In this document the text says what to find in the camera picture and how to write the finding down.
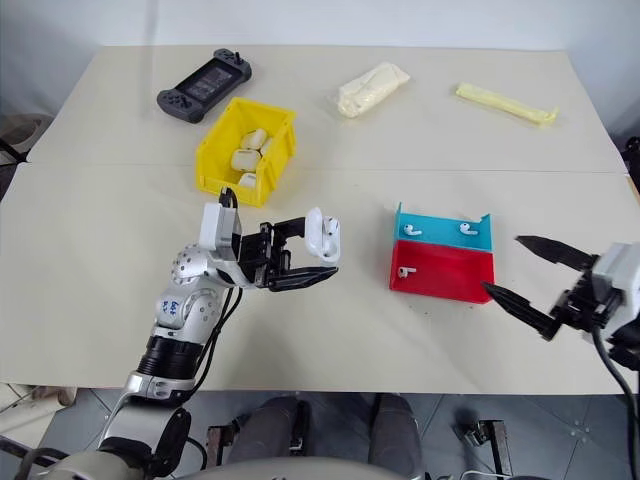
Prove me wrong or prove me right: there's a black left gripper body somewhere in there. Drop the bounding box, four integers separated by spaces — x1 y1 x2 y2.
233 222 294 291

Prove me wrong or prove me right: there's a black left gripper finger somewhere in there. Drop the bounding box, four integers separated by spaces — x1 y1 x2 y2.
272 215 309 241
267 265 341 293

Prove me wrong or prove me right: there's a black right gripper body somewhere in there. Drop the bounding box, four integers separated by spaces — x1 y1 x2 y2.
548 269 615 346

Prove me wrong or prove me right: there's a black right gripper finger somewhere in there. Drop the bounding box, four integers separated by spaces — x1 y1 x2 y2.
514 234 600 272
480 280 565 343

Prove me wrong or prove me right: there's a yellow plastic bin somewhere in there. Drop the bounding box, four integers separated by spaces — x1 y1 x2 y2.
194 96 299 208

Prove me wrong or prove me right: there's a red plastic tray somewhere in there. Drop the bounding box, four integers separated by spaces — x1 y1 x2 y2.
388 240 497 305

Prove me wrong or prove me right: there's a blue plastic tray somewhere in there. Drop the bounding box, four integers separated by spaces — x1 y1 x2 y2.
393 201 496 252

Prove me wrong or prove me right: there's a dark background equipment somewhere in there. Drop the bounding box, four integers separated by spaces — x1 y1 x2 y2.
618 133 640 197

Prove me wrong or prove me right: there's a long yellow packet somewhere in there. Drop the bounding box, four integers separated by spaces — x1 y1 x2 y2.
455 81 560 128

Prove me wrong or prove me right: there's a dark rounded shape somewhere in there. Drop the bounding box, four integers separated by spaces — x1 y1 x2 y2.
225 396 312 467
368 393 422 468

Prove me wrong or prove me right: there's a clear bag of cream filling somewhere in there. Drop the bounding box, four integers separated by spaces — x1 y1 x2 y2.
334 61 413 121

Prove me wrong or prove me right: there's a black handheld game console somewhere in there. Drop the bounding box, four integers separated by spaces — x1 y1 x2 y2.
156 47 253 123

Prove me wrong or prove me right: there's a grey chair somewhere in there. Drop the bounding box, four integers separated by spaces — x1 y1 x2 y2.
0 112 52 169

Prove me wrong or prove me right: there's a beige floor clutter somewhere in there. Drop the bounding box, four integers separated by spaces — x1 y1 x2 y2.
0 382 77 437

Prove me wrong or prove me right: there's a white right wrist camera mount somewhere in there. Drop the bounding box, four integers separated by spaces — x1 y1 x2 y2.
589 242 640 326

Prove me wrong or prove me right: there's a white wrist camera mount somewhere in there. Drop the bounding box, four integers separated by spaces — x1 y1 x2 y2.
198 201 246 262
589 242 640 326

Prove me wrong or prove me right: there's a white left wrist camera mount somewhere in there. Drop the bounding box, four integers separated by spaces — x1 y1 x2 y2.
198 201 246 262

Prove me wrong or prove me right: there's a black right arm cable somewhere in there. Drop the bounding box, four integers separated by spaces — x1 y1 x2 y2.
583 323 640 419

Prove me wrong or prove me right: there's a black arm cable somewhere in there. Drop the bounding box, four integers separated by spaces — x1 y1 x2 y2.
583 323 640 419
185 186 240 401

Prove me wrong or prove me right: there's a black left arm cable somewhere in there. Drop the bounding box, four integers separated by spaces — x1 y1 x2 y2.
185 186 240 401

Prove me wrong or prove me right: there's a metal stand bracket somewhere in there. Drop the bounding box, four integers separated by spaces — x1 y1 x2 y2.
458 418 517 479
206 423 242 469

